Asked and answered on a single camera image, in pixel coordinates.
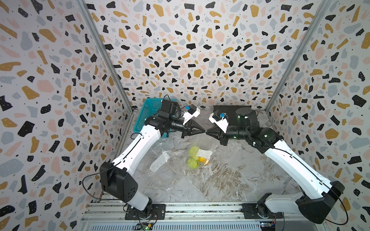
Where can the teal plastic basket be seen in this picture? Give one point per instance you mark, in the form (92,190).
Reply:
(147,112)

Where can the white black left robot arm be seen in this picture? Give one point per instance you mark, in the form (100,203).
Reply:
(117,176)

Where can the black ribbed carrying case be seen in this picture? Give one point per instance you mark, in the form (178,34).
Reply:
(230,110)

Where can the clear zip-top bag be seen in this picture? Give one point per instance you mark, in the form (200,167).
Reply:
(162,168)
(204,142)

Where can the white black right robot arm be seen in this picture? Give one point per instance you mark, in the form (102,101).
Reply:
(318,194)

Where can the white packet in right bag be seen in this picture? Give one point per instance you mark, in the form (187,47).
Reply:
(204,153)

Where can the green pear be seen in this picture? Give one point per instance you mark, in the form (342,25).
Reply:
(192,163)

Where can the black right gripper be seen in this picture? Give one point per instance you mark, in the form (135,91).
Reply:
(221,136)

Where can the orange fruit in right bag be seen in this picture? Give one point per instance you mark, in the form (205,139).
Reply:
(206,161)

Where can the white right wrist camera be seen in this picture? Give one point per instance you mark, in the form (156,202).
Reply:
(220,119)

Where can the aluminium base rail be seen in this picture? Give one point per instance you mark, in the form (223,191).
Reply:
(193,216)

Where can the green fruit in right bag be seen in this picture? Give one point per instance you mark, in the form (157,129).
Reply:
(193,152)

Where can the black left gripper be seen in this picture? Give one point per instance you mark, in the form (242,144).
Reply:
(188,129)

